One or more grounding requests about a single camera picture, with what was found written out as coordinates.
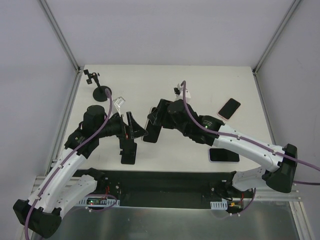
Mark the beige-cased phone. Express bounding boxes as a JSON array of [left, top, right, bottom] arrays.
[[142, 115, 162, 144]]

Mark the lilac-cased phone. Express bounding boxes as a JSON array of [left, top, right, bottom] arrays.
[[208, 148, 240, 163]]

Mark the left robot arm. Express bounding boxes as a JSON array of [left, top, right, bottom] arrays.
[[13, 105, 148, 239]]

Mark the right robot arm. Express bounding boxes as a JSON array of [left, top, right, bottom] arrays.
[[146, 99, 298, 198]]

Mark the black round-base phone stand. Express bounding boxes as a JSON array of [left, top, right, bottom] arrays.
[[83, 69, 112, 102]]

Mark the pink-cased phone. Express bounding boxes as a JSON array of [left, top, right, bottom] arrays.
[[217, 98, 241, 121]]

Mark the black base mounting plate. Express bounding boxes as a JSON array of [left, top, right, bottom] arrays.
[[74, 168, 253, 209]]

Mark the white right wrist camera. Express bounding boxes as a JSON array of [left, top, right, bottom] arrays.
[[173, 83, 191, 103]]

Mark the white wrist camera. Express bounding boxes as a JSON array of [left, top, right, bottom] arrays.
[[173, 83, 191, 103], [112, 96, 126, 115]]

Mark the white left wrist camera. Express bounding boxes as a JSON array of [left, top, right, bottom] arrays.
[[112, 96, 126, 115]]

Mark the white slotted cable duct left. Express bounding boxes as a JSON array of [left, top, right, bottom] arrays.
[[75, 196, 120, 208]]

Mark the white slotted cable duct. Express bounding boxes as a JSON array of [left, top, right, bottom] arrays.
[[210, 200, 228, 211], [75, 196, 120, 208]]

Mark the aluminium frame post left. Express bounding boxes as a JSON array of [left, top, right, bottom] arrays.
[[37, 0, 81, 74]]

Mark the aluminium frame post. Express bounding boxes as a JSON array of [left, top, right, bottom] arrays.
[[37, 0, 81, 74], [252, 0, 303, 76]]

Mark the white slotted cable duct right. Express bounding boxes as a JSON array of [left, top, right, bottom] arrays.
[[210, 200, 228, 211]]

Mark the aluminium frame post right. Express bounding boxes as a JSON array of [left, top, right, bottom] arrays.
[[252, 0, 303, 76]]

